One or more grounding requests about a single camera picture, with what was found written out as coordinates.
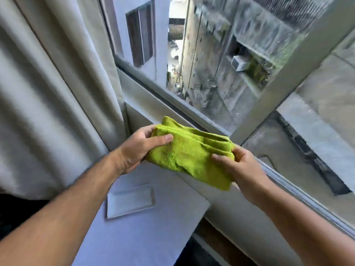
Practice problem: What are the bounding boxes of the person's left forearm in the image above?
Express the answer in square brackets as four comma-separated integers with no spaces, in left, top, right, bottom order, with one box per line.
[0,152,122,266]

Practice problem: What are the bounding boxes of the white cabinet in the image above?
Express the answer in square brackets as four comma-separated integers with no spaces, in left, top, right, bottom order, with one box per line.
[71,161,211,266]

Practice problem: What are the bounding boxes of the white window frame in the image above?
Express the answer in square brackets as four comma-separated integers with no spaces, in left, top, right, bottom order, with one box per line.
[97,0,355,238]

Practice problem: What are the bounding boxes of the beige curtain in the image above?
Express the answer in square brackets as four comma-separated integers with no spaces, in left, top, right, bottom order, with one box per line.
[0,0,131,201]

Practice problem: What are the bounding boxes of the person's right hand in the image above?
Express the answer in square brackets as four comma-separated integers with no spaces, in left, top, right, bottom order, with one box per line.
[212,144,269,205]

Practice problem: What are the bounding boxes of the green microfiber cloth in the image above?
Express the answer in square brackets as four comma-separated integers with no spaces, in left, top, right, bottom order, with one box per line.
[145,116,236,191]

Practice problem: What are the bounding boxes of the person's left hand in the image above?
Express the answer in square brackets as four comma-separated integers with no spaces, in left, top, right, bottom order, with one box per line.
[113,124,174,175]

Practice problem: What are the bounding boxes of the white rectangular tray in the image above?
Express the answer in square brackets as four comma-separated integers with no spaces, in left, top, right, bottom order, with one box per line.
[106,184,156,220]

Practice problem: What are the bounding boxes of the white air conditioner unit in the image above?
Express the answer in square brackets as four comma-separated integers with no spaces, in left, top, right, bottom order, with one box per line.
[231,55,250,72]

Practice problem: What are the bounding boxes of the person's right forearm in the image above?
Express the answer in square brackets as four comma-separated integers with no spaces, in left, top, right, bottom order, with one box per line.
[251,178,355,266]

